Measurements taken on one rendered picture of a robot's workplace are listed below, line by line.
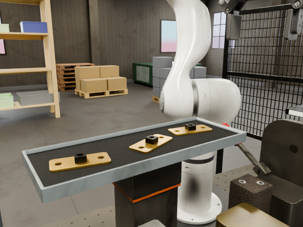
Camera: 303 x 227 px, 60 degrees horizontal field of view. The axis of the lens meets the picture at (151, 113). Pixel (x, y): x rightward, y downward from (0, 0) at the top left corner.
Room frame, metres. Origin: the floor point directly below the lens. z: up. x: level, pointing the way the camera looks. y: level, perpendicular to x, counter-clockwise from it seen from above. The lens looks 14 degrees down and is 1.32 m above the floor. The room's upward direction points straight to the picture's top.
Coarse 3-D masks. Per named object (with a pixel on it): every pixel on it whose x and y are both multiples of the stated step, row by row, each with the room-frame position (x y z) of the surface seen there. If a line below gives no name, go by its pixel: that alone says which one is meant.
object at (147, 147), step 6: (150, 138) 0.42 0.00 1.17; (156, 138) 0.42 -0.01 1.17; (162, 138) 0.44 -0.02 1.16; (168, 138) 0.44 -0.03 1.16; (138, 144) 0.42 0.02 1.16; (144, 144) 0.42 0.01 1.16; (150, 144) 0.42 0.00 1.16; (156, 144) 0.42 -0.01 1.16; (162, 144) 0.42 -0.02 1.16; (138, 150) 0.39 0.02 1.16; (144, 150) 0.39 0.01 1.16; (150, 150) 0.39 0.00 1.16
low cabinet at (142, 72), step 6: (138, 66) 9.39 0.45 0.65; (144, 66) 9.01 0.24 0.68; (150, 66) 8.64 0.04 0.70; (198, 66) 9.23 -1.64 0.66; (138, 72) 9.40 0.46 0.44; (144, 72) 9.00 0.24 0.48; (150, 72) 8.64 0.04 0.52; (138, 78) 9.40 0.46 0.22; (144, 78) 9.00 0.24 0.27; (150, 78) 8.64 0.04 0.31; (144, 84) 9.10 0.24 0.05; (150, 84) 8.64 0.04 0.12
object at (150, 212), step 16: (144, 176) 0.38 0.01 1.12; (160, 176) 0.39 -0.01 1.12; (176, 176) 0.41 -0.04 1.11; (128, 192) 0.38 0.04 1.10; (144, 192) 0.38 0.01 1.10; (160, 192) 0.40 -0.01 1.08; (176, 192) 0.42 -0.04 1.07; (128, 208) 0.39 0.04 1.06; (144, 208) 0.38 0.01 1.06; (160, 208) 0.40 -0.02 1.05; (176, 208) 0.42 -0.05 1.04; (128, 224) 0.39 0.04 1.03; (176, 224) 0.42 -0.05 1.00
